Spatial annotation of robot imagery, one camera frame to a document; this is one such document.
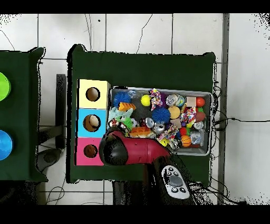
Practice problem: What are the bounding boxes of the black upright panel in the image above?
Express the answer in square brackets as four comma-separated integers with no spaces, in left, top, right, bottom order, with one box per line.
[55,73,67,148]

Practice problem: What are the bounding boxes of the plain wooden cube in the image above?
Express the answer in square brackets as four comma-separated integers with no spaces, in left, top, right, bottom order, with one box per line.
[186,96,197,107]

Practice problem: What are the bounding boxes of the cream plush toy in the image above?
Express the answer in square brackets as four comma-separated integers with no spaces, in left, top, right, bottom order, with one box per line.
[143,130,158,139]

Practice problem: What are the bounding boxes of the green fuzzy ball with eye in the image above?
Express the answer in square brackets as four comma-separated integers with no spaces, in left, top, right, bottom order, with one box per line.
[120,117,134,131]

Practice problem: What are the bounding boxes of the light blue knitted cloth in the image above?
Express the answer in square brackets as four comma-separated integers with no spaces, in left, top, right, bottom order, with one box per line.
[108,106,134,123]

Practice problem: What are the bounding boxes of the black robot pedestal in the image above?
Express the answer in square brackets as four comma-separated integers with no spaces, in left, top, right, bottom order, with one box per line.
[112,180,148,205]

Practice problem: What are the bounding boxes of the colourful drink can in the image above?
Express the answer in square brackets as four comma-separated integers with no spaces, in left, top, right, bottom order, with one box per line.
[166,94,186,107]

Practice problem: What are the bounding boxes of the grey floor stand base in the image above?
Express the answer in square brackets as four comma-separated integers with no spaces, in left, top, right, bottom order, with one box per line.
[37,125,64,172]

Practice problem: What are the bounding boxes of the black cable with plug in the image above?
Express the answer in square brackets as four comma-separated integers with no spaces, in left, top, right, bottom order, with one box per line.
[214,117,270,132]

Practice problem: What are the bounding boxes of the small orange basketball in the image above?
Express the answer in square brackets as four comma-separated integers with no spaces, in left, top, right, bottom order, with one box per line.
[180,135,192,148]

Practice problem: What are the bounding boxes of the blue spiky rubber ball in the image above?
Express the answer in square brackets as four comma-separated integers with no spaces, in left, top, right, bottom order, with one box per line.
[151,107,171,124]
[112,91,132,107]

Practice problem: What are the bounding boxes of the colourful dotted cloth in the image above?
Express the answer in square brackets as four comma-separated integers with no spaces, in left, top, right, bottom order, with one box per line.
[180,106,197,125]

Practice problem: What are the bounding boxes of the wooden box with three holes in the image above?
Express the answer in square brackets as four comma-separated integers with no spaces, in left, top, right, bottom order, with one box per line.
[74,79,111,166]

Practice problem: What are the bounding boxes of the brown rubber ball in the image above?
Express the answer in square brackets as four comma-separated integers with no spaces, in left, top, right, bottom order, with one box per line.
[195,111,206,123]

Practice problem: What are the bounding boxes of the blue plastic bowl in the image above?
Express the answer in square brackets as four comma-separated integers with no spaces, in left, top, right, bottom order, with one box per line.
[0,129,14,161]

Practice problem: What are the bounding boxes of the shallow clear mesh bin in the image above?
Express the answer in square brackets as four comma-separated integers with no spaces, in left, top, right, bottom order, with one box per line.
[106,86,213,156]

